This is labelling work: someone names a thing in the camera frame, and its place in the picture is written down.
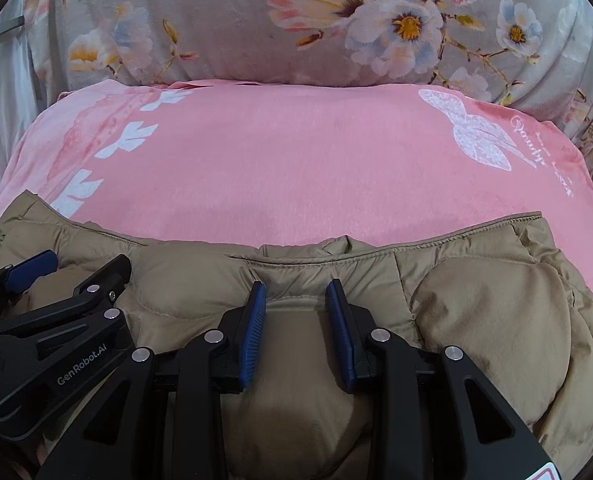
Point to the white satin curtain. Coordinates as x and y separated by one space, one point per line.
1 110

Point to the grey floral quilt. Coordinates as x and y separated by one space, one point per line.
216 20

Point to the khaki quilted jacket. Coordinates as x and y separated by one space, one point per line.
476 310

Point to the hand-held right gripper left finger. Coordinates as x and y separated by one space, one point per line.
254 330

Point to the grey metal bar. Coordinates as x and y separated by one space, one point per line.
11 24

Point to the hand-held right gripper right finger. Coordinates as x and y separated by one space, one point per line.
341 335

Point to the pink printed blanket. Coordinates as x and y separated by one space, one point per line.
301 160

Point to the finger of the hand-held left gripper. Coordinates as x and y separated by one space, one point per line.
31 267
101 280

